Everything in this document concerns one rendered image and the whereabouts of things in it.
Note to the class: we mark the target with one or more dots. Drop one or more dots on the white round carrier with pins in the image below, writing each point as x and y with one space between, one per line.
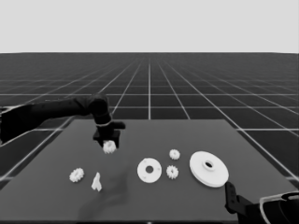
143 173

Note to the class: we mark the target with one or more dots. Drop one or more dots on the small white toothed gear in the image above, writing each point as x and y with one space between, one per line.
74 176
106 149
169 173
177 156

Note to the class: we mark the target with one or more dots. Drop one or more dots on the large thick white disc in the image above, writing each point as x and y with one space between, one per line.
199 169

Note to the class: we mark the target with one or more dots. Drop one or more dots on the small white T-shaped piece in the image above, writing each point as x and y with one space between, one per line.
96 183

